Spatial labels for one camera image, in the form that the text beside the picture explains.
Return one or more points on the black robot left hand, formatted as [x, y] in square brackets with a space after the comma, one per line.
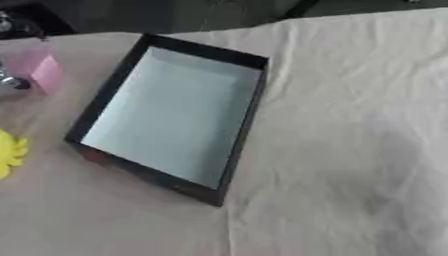
[11, 82]

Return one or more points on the black box with white inside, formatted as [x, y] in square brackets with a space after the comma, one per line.
[175, 113]

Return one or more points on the pink block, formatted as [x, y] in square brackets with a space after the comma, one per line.
[39, 70]

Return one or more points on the yellow toy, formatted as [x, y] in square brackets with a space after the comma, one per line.
[8, 154]

